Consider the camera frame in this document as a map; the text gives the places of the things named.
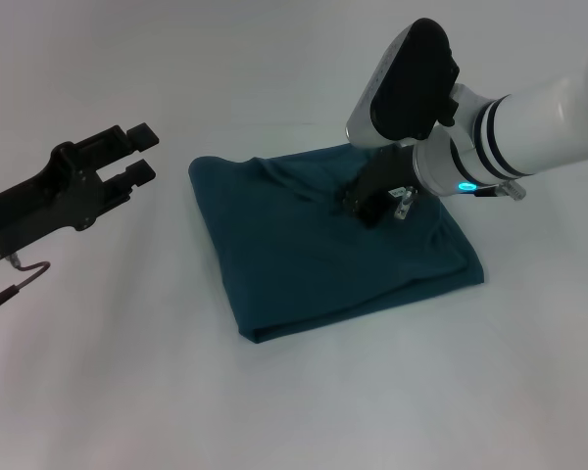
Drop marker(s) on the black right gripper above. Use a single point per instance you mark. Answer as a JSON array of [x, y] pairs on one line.
[[382, 186]]

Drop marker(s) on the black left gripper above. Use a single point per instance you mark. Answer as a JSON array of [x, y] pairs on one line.
[[44, 201]]

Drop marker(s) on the teal blue t-shirt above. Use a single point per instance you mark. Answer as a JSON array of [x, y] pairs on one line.
[[323, 254]]

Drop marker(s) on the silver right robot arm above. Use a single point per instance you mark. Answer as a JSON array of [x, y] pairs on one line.
[[495, 122]]

